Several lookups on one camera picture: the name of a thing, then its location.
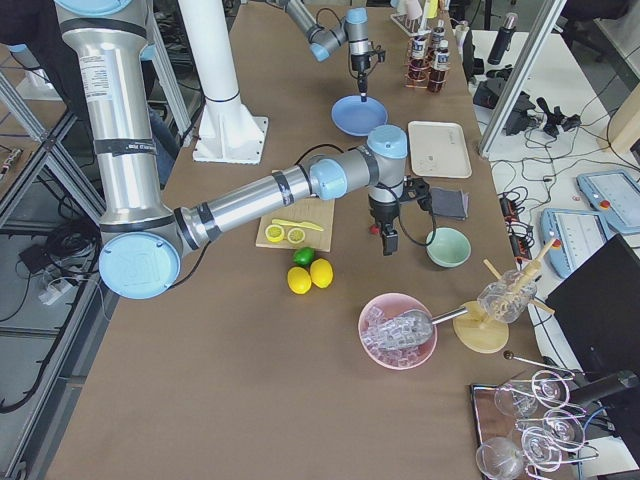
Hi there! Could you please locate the grey folded cloth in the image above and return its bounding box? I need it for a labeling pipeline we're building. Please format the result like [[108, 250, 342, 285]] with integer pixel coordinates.
[[431, 187, 469, 220]]

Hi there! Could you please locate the black monitor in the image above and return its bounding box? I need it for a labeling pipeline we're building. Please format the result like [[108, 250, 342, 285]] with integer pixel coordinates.
[[546, 234, 639, 376]]

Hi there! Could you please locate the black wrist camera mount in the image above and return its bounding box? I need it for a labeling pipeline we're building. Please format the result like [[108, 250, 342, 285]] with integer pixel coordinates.
[[399, 177, 433, 214]]

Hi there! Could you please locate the teach pendant tablet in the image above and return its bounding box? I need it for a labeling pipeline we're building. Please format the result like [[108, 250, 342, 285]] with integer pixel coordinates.
[[576, 170, 639, 234], [540, 208, 616, 279]]

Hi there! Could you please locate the blue round plate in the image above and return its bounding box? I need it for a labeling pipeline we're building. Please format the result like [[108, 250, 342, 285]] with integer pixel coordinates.
[[331, 95, 388, 137]]

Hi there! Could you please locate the dark drink bottle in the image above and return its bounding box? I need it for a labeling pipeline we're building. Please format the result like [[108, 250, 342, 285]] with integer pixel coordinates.
[[431, 19, 445, 50], [408, 29, 431, 85], [427, 40, 449, 93]]

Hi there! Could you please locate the metal ice scoop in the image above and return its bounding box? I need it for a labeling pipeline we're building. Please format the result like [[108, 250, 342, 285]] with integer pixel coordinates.
[[387, 306, 468, 349]]

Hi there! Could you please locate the copper wire bottle rack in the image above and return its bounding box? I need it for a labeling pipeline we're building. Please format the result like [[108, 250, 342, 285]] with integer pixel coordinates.
[[404, 27, 450, 93]]

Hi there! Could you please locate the lemon slice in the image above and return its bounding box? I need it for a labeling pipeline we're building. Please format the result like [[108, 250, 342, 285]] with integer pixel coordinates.
[[286, 227, 306, 245], [264, 224, 286, 243]]

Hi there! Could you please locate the clear glass mug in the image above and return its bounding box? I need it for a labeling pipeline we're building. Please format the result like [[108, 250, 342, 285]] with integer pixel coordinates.
[[477, 270, 537, 324]]

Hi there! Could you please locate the black thermos bottle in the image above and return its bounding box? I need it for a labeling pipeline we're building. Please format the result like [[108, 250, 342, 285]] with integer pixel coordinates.
[[487, 12, 518, 65]]

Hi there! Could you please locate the wooden glass stand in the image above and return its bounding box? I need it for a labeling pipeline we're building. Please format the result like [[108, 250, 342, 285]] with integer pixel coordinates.
[[453, 238, 561, 354]]

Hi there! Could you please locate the wooden cutting board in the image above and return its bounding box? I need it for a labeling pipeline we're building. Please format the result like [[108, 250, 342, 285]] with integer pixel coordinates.
[[255, 198, 335, 252]]

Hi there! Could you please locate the pink bowl with ice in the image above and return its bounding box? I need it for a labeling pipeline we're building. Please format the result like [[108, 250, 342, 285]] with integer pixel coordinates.
[[358, 293, 438, 370]]

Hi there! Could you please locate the pink cup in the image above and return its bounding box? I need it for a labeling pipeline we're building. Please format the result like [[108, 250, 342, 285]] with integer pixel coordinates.
[[398, 0, 423, 20]]

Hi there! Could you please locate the green lime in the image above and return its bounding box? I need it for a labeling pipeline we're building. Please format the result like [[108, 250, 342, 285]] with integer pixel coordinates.
[[293, 247, 316, 267]]

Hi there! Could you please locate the yellow plastic knife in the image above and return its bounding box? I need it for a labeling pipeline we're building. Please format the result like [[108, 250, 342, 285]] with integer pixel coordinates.
[[271, 218, 324, 232]]

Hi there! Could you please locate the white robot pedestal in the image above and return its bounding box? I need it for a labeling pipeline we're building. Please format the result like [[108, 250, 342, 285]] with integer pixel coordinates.
[[179, 1, 268, 165]]

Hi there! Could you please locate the green bowl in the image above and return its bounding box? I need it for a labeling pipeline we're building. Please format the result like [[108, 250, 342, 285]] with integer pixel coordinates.
[[426, 227, 471, 268]]

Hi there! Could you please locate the white cup rack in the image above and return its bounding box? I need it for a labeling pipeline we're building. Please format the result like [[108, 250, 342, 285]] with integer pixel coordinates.
[[390, 0, 449, 36]]

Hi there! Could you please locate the tray of wine glasses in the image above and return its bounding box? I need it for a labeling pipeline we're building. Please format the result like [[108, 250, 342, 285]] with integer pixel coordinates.
[[470, 369, 599, 479]]

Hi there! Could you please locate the cream rectangular tray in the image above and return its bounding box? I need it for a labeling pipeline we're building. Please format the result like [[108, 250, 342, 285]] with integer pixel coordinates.
[[408, 121, 472, 179]]

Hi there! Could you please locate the aluminium frame post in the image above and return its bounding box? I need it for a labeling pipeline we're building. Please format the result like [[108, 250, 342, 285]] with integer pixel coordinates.
[[478, 0, 566, 158]]

